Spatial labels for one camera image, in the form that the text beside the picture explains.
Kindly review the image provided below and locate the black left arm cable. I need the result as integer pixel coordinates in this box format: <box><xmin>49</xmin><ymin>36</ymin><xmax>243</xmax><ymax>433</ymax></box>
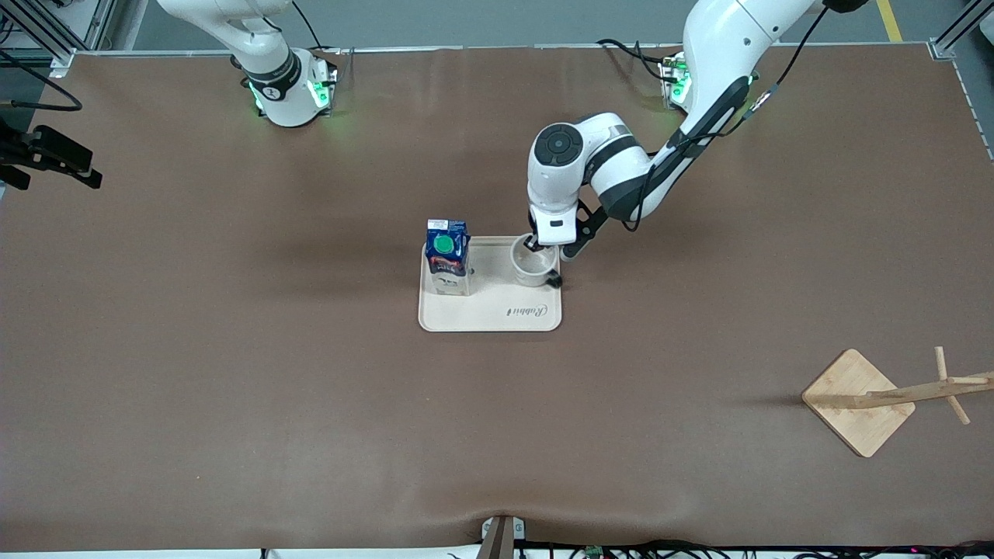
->
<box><xmin>621</xmin><ymin>4</ymin><xmax>828</xmax><ymax>234</ymax></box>

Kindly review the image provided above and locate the aluminium frame post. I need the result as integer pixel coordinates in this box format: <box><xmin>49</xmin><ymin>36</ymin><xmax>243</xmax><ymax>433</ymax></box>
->
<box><xmin>928</xmin><ymin>0</ymin><xmax>994</xmax><ymax>60</ymax></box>
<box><xmin>0</xmin><ymin>0</ymin><xmax>117</xmax><ymax>75</ymax></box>

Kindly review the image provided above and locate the metal table edge bracket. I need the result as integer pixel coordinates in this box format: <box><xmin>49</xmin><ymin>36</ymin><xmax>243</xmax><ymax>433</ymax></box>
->
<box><xmin>480</xmin><ymin>516</ymin><xmax>527</xmax><ymax>559</ymax></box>

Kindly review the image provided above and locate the black base cable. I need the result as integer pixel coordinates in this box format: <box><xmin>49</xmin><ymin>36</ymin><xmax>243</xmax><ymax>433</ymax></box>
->
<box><xmin>596</xmin><ymin>37</ymin><xmax>670</xmax><ymax>83</ymax></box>
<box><xmin>291</xmin><ymin>0</ymin><xmax>344</xmax><ymax>57</ymax></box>

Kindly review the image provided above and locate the brown table mat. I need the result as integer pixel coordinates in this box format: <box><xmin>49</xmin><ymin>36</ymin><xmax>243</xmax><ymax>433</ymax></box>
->
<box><xmin>0</xmin><ymin>43</ymin><xmax>994</xmax><ymax>554</ymax></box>

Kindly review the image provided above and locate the blue white milk carton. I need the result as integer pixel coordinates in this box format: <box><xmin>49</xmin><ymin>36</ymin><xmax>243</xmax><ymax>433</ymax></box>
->
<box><xmin>424</xmin><ymin>219</ymin><xmax>472</xmax><ymax>297</ymax></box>

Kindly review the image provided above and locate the wooden cup rack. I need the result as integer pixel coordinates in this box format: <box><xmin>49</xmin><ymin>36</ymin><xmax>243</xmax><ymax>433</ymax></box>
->
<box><xmin>801</xmin><ymin>346</ymin><xmax>994</xmax><ymax>459</ymax></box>

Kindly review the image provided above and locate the cream rectangular Rabbit tray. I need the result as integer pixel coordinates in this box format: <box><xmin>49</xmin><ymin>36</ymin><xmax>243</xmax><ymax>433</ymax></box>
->
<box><xmin>419</xmin><ymin>235</ymin><xmax>562</xmax><ymax>333</ymax></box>

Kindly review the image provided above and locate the white smiley enamel cup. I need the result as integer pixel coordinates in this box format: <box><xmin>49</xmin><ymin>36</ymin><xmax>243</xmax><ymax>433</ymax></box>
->
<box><xmin>509</xmin><ymin>235</ymin><xmax>561</xmax><ymax>288</ymax></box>

